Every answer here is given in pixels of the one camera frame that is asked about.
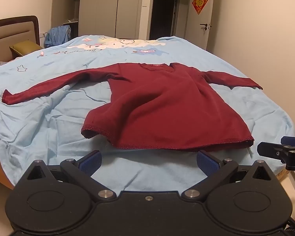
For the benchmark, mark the olive green pillow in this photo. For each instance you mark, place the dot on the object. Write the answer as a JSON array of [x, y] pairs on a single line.
[[27, 48]]

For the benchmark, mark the open wardrobe door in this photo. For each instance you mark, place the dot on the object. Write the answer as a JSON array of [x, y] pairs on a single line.
[[58, 5]]

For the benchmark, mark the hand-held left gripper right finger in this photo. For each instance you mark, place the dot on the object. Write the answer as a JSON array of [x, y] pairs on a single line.
[[207, 163]]

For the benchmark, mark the light blue printed bedsheet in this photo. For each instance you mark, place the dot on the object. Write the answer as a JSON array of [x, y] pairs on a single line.
[[51, 127]]

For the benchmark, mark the grey door frame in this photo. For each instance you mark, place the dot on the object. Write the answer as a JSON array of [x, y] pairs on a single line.
[[151, 14]]

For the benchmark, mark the wooden bed frame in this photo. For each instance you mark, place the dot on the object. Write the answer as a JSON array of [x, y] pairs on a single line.
[[0, 172]]

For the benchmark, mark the red diamond door decoration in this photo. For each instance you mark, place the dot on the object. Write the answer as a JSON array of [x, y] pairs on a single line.
[[200, 1]]

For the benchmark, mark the white room door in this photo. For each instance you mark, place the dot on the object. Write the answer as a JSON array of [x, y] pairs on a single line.
[[199, 36]]

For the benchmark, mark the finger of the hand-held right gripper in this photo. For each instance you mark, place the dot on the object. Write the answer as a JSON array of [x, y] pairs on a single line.
[[292, 140], [268, 150]]

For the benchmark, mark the dark red sweater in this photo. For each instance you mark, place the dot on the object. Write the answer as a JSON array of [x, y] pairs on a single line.
[[162, 103]]

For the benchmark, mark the blue clothes heap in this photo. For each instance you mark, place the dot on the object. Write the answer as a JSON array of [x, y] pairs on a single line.
[[57, 35]]

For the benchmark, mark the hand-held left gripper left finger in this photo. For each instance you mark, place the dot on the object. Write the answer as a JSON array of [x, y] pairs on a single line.
[[89, 163]]

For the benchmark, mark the grey wardrobe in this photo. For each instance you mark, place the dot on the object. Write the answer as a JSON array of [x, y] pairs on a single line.
[[105, 7]]

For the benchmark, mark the brown padded headboard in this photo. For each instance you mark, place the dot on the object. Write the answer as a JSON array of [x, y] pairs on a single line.
[[12, 32]]

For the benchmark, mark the white wall socket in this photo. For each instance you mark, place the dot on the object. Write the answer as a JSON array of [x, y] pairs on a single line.
[[42, 35]]

